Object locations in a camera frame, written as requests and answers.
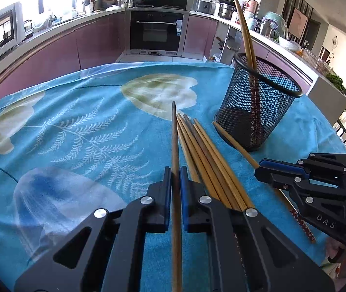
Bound steel kettle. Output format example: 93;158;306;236
260;18;279;37

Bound dark-tipped wooden chopstick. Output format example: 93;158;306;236
171;101;183;292

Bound pink wall picture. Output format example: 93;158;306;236
292;8;308;39

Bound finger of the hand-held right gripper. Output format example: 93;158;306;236
255;167;346;247
259;153;346;179

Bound black built-in oven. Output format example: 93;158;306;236
130;9;189;52

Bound steel cooking pot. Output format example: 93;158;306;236
218;3;236;19

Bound blue floral tablecloth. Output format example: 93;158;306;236
0;62;346;292

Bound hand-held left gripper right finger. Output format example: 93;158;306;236
180;166;335;292

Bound pale green food cover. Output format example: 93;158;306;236
264;11;288;38

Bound purple cabinet door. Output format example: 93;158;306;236
184;15;219;59

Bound purple kitchen cabinets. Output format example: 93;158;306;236
0;15;131;106

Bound silver rice cooker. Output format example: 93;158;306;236
193;0;217;15

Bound black mesh utensil holder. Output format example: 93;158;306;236
214;52;303;153

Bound person's right hand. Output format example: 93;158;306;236
325;237;344;262

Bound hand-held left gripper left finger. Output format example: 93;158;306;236
15;167;173;292

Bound pink thermos jug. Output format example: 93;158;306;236
246;0;260;15

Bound clear dish rack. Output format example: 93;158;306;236
302;49;332;74

